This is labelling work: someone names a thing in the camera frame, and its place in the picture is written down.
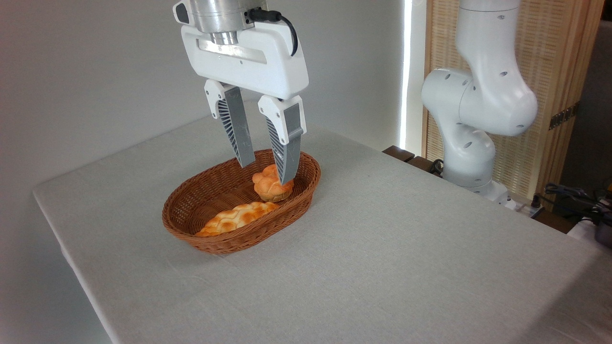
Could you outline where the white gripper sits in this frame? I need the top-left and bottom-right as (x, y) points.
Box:
(181, 21), (309, 185)

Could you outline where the long braided bread loaf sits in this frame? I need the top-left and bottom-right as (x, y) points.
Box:
(195, 201), (280, 237)

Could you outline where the round knotted bread roll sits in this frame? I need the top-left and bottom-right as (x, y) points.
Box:
(252, 164), (295, 203)

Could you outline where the brown wicker basket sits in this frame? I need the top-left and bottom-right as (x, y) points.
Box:
(162, 149), (321, 254)

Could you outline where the light grey tablecloth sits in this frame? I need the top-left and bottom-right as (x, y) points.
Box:
(33, 112), (612, 344)

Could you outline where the white power strip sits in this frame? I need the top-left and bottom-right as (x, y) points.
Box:
(507, 193), (546, 218)

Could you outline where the bamboo and wood screen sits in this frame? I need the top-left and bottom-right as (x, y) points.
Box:
(423, 0), (605, 211)

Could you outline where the black metal screen hinge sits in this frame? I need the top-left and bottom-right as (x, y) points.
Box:
(549, 103), (579, 130)

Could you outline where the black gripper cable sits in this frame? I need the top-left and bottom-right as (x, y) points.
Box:
(249, 9), (299, 57)

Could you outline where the black cable bundle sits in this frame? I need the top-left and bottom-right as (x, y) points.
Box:
(545, 183), (612, 225)

